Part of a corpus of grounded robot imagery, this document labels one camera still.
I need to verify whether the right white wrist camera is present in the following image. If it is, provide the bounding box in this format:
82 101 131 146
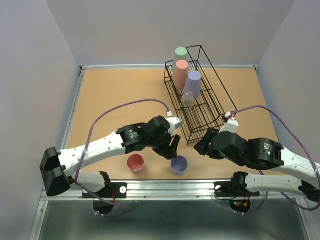
219 112 239 133

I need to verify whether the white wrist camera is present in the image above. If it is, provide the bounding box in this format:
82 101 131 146
165 111 183 135
219 112 239 133

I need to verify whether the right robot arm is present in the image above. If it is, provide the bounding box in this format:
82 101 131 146
194 128 320 203

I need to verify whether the mint green plastic cup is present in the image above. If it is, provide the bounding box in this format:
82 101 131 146
171 47 188 72

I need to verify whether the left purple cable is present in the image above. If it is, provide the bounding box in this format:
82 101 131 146
74 99 173 218

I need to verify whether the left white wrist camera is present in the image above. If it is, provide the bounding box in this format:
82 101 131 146
165 111 183 135

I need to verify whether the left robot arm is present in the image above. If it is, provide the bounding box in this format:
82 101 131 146
39 116 183 197

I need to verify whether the large lavender plastic cup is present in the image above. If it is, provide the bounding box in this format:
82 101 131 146
184 70 202 99

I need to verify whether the salmon pink plastic cup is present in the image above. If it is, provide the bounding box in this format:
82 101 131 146
172 59 189 89

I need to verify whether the red plastic cup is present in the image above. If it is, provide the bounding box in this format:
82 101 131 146
127 154 145 174

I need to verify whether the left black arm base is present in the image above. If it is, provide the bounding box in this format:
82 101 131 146
84 182 127 200

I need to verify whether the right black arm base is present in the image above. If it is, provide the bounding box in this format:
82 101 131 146
214 181 261 198

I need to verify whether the small lavender plastic cup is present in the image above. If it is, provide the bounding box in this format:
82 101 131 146
170 155 189 176

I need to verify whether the clear plastic cup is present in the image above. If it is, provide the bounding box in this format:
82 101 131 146
181 91 194 110

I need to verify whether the black wire dish rack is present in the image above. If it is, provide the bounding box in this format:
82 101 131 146
164 45 237 145

